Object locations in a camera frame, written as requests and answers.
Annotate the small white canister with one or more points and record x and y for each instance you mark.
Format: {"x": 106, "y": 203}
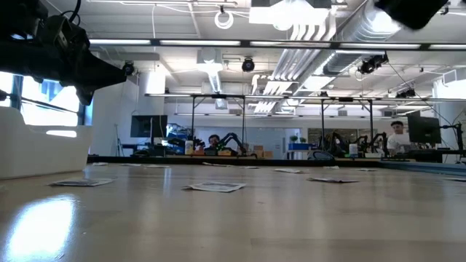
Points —
{"x": 353, "y": 149}
{"x": 189, "y": 147}

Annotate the black overhead frame beam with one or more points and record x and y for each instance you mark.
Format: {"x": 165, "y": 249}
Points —
{"x": 245, "y": 43}

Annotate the green white bandage wrapper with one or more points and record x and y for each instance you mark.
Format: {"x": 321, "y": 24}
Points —
{"x": 289, "y": 170}
{"x": 331, "y": 167}
{"x": 218, "y": 164}
{"x": 100, "y": 164}

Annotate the white ventilation duct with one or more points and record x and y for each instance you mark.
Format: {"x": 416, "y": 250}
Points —
{"x": 210, "y": 62}

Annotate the white plastic bin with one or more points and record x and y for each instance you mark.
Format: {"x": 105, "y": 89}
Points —
{"x": 36, "y": 153}

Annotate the blue storage bin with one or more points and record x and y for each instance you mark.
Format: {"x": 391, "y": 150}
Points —
{"x": 299, "y": 146}

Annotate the brown cardboard box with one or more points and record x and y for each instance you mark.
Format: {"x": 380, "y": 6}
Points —
{"x": 260, "y": 152}

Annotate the black workstation frame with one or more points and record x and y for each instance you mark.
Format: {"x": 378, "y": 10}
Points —
{"x": 346, "y": 99}
{"x": 218, "y": 96}

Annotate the black computer monitor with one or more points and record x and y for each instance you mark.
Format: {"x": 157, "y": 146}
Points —
{"x": 149, "y": 126}
{"x": 424, "y": 130}

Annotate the silver ventilation duct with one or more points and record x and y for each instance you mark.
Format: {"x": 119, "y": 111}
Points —
{"x": 364, "y": 32}

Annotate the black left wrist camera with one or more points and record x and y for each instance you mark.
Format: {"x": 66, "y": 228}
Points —
{"x": 65, "y": 34}

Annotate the large bright window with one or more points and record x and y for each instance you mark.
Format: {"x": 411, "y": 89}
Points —
{"x": 47, "y": 113}

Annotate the black table clamp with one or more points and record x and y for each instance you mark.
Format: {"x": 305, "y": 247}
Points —
{"x": 320, "y": 155}
{"x": 141, "y": 153}

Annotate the black ceiling camera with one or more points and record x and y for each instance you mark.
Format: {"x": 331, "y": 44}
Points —
{"x": 248, "y": 64}
{"x": 128, "y": 68}
{"x": 406, "y": 93}
{"x": 371, "y": 63}

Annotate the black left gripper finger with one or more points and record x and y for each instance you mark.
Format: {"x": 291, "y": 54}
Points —
{"x": 103, "y": 81}
{"x": 105, "y": 69}

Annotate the white LED light bar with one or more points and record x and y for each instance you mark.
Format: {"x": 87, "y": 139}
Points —
{"x": 380, "y": 46}
{"x": 448, "y": 46}
{"x": 120, "y": 41}
{"x": 276, "y": 43}
{"x": 200, "y": 42}

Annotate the black background robot arm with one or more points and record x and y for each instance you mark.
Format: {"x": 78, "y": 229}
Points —
{"x": 233, "y": 138}

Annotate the person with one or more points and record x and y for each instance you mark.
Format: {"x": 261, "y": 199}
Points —
{"x": 214, "y": 140}
{"x": 398, "y": 140}

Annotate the blue white alcohol pad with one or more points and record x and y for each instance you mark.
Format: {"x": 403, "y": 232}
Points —
{"x": 250, "y": 167}
{"x": 366, "y": 169}
{"x": 129, "y": 164}
{"x": 333, "y": 179}
{"x": 216, "y": 186}
{"x": 156, "y": 166}
{"x": 82, "y": 182}
{"x": 457, "y": 179}

